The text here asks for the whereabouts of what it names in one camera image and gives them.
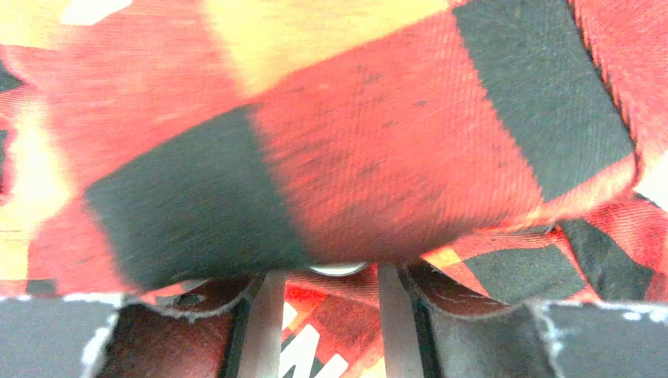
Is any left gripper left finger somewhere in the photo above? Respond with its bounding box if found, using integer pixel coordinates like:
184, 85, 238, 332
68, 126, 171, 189
1, 272, 285, 377

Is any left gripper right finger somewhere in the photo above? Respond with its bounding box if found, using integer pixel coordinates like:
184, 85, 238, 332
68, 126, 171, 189
378, 264, 667, 377

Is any round holographic badge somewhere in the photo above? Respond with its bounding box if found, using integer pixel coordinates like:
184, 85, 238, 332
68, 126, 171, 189
309, 261, 369, 277

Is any red black plaid shirt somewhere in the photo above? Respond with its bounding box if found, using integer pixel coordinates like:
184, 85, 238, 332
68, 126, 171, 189
1, 1, 667, 377

